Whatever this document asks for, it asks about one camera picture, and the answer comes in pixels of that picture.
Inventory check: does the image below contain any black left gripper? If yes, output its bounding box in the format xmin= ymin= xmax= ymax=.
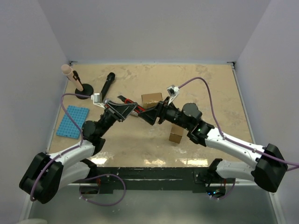
xmin=98 ymin=101 xmax=137 ymax=138

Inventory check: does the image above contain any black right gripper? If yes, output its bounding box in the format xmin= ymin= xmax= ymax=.
xmin=138 ymin=97 xmax=191 ymax=131

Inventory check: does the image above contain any red black utility knife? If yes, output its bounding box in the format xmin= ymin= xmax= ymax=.
xmin=117 ymin=95 xmax=145 ymax=116

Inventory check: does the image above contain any taped cardboard box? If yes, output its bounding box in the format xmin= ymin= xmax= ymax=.
xmin=141 ymin=92 xmax=163 ymax=109

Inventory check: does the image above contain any small cardboard box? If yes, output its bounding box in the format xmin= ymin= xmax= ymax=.
xmin=169 ymin=124 xmax=184 ymax=144

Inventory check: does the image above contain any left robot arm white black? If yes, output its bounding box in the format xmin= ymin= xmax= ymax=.
xmin=19 ymin=100 xmax=138 ymax=204

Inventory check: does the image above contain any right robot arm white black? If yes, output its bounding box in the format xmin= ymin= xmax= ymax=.
xmin=139 ymin=101 xmax=288 ymax=193

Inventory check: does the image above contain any black microphone orange end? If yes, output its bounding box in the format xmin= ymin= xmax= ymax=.
xmin=101 ymin=72 xmax=115 ymax=100

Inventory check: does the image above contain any blue studded building plate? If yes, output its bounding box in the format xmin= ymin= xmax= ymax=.
xmin=56 ymin=105 xmax=90 ymax=139

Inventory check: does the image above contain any beige microphone on stand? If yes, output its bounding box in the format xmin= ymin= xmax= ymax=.
xmin=61 ymin=64 xmax=84 ymax=92

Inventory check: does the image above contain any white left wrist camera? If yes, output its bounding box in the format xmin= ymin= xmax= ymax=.
xmin=91 ymin=92 xmax=105 ymax=108

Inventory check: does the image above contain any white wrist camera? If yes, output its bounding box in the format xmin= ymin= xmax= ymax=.
xmin=167 ymin=85 xmax=179 ymax=104
xmin=91 ymin=92 xmax=105 ymax=108

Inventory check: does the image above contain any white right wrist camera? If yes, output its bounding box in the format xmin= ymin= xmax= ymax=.
xmin=167 ymin=85 xmax=179 ymax=104

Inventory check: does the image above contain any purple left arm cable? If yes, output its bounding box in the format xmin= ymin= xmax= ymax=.
xmin=29 ymin=93 xmax=127 ymax=207

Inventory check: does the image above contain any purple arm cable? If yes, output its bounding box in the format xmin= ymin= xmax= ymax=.
xmin=29 ymin=93 xmax=127 ymax=207
xmin=177 ymin=77 xmax=299 ymax=201

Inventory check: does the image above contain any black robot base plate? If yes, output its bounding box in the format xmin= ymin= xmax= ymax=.
xmin=70 ymin=166 xmax=236 ymax=194

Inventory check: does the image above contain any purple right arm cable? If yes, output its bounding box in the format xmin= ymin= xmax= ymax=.
xmin=177 ymin=77 xmax=299 ymax=201

